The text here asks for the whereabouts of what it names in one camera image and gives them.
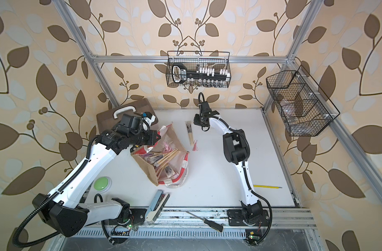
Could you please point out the yellow hex key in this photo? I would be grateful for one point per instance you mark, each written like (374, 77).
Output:
(266, 186)

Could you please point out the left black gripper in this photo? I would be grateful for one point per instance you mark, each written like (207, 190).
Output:
(152, 140)

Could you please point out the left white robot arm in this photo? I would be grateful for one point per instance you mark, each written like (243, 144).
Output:
(62, 209)

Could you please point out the black wire basket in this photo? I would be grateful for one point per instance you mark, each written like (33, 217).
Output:
(211, 59)
(306, 110)

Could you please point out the folding fan black print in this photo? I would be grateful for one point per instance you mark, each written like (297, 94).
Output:
(193, 142)

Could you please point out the right black wire basket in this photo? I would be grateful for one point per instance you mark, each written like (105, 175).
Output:
(306, 110)

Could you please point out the green round button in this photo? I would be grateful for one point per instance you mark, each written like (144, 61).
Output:
(102, 184)

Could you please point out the folding fans in bag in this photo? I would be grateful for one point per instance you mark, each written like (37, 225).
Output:
(159, 160)

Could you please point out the black socket set holder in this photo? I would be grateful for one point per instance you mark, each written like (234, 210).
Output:
(202, 75)

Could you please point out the grey stapler tool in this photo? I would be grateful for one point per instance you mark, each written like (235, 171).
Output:
(156, 206)

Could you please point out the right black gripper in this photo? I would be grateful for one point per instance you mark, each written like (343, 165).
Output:
(196, 121)

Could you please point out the brown toolbox with white handle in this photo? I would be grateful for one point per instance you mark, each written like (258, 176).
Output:
(108, 119)

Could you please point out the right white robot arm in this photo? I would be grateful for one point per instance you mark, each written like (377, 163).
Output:
(237, 151)

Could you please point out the black handled screwdriver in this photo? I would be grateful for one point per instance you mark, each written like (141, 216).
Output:
(210, 223)

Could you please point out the back black wire basket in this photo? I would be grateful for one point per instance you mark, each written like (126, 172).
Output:
(211, 59)

